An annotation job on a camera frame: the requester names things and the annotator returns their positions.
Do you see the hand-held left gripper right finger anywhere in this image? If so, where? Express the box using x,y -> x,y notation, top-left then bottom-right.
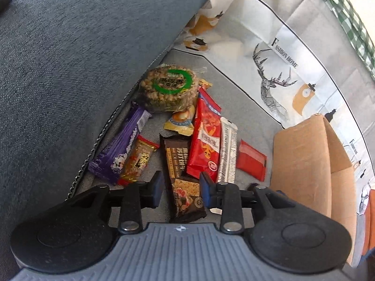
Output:
199,171 -> 296,235

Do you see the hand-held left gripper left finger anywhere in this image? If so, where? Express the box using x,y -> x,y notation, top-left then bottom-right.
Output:
66,170 -> 165,235

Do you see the brown chocolate bar packet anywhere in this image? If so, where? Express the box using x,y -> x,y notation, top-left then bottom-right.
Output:
159,134 -> 207,223

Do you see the silver striped snack packet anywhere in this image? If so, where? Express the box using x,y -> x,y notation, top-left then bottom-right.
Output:
216,116 -> 238,185

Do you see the large red spicy snack packet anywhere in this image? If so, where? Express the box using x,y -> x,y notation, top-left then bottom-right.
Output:
186,86 -> 222,183

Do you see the purple snack bar packet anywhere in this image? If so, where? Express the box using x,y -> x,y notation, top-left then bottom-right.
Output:
88,102 -> 152,185

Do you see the cardboard box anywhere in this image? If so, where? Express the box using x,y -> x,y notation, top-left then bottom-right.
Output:
271,114 -> 361,267

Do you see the red and gold snack packet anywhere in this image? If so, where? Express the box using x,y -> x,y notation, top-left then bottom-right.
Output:
117,135 -> 160,187

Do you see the small plain red packet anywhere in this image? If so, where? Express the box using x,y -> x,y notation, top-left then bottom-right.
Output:
236,140 -> 268,182

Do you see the small yellow snack packet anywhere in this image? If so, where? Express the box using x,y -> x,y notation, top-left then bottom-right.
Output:
163,105 -> 196,137

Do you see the round peanut cake packet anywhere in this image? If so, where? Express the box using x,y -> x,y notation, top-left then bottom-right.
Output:
136,63 -> 206,113

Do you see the orange sofa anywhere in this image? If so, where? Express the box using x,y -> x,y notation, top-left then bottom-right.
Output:
362,181 -> 375,258

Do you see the deer print sofa cover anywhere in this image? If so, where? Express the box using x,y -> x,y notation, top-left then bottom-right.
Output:
73,0 -> 375,270

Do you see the green checked cloth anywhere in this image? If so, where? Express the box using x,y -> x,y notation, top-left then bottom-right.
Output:
302,0 -> 375,79

